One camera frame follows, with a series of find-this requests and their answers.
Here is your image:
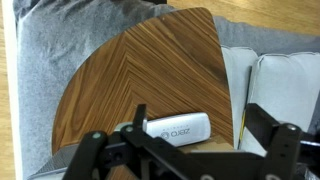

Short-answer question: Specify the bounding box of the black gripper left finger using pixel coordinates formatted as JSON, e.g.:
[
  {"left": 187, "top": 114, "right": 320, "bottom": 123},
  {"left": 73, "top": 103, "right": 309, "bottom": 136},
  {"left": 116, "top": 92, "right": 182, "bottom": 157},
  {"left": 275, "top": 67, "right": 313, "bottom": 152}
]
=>
[{"left": 133, "top": 104, "right": 147, "bottom": 131}]

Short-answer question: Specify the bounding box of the walnut wood side table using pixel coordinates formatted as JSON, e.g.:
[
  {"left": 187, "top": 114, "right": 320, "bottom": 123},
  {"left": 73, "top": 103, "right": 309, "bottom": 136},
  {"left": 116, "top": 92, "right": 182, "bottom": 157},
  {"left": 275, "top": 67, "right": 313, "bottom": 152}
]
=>
[{"left": 51, "top": 7, "right": 234, "bottom": 180}]

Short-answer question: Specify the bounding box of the light gray seat cushion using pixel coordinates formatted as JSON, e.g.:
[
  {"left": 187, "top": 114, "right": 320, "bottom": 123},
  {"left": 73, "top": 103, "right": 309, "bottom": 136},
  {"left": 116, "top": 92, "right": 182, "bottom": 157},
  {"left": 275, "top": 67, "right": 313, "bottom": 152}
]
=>
[
  {"left": 239, "top": 52, "right": 320, "bottom": 158},
  {"left": 222, "top": 46, "right": 258, "bottom": 151}
]

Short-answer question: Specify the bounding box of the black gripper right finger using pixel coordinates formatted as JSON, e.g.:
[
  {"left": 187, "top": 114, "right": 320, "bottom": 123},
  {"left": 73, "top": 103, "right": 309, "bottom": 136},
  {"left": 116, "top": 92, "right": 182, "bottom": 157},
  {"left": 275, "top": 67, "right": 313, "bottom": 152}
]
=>
[{"left": 244, "top": 103, "right": 279, "bottom": 154}]

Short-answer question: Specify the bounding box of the white zippered pouch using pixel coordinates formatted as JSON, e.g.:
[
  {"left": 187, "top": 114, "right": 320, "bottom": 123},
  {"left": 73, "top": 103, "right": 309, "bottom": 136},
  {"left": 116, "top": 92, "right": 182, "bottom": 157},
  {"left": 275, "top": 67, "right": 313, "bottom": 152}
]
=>
[{"left": 146, "top": 112, "right": 211, "bottom": 147}]

